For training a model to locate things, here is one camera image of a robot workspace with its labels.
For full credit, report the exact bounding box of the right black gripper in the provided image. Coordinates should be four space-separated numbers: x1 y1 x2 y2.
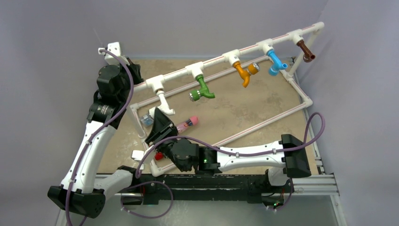
145 108 178 161

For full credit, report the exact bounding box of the white faucet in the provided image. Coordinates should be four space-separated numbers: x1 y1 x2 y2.
148 89 176 118

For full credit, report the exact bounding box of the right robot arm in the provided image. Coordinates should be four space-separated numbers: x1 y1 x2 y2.
145 110 311 192

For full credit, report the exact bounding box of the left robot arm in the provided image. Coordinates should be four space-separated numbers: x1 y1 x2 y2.
47 56 143 218

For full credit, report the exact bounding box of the pink faucet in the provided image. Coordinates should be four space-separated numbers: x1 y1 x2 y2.
176 116 199 133

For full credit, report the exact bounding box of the green faucet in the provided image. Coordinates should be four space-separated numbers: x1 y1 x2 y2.
189 74 215 102

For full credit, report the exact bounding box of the orange faucet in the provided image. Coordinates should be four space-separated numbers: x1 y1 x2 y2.
232 61 260 88

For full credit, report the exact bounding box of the blue faucet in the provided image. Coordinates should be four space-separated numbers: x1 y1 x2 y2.
266 49 288 76

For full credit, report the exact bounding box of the brown faucet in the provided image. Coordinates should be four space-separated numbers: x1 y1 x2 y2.
296 40 316 63

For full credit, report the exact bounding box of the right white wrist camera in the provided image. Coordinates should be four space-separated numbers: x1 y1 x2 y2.
131 150 155 170

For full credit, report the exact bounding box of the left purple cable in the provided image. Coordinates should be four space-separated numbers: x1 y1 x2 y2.
64 48 135 226

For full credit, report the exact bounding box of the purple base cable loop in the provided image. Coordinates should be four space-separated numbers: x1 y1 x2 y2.
120 181 174 220

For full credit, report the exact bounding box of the black aluminium base frame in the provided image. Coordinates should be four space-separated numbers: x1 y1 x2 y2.
67 173 340 207

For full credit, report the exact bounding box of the white PVC pipe frame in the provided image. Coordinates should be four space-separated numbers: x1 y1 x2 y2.
130 21 325 178

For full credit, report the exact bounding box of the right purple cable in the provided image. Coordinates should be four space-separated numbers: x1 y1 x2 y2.
135 112 326 179

